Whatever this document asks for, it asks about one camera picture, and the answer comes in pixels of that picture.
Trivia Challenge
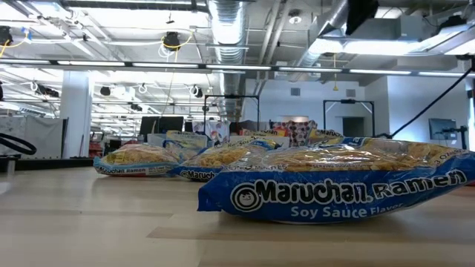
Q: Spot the blue soy sauce ramen packet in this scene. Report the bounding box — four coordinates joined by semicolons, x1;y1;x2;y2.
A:
171;137;281;182
196;136;475;225
166;130;209;151

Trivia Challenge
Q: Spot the polka-dot fabric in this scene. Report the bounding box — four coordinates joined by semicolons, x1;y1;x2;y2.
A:
272;119;317;148

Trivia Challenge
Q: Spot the bluish lit monitor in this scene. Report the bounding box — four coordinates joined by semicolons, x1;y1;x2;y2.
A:
429;118;458;141

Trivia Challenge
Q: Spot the white patterned fabric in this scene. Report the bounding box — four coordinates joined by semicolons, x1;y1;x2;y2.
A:
191;120;231;144

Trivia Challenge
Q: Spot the black ceiling-hung device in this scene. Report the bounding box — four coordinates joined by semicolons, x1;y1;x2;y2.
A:
162;31;183;52
0;25;14;47

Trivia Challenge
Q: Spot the black computer monitor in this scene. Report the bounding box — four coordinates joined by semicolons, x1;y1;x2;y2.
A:
159;116;186;134
140;116;161;137

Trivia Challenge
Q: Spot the clear plastic bin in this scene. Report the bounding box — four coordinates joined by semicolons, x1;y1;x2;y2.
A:
147;130;209;154

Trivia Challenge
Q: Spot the long linear ceiling light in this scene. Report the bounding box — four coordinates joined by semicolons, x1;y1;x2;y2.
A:
0;58;475;78

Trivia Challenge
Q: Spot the red tool cabinet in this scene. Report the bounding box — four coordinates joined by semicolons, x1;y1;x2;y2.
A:
88;133;106;159

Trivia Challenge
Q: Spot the white column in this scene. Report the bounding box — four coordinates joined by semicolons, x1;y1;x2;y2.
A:
59;70;94;159

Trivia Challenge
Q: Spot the grey partition screen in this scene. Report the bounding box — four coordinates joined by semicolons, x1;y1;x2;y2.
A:
0;116;68;159

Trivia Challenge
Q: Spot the grey rectangular air duct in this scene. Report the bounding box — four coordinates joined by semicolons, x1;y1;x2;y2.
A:
309;14;425;56

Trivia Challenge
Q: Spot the silver slanted round duct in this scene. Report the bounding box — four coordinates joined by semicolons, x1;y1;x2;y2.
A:
289;0;352;82

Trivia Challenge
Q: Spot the long black arm cable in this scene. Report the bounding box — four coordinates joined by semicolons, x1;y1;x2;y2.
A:
374;65;475;140

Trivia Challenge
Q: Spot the silver spiral air duct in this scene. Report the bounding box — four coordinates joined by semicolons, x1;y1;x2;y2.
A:
206;0;249;123

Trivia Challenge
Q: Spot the thick black looped cable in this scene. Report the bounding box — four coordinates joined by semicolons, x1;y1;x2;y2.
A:
0;132;38;156

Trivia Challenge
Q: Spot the silver post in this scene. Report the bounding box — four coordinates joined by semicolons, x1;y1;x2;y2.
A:
5;155;18;175

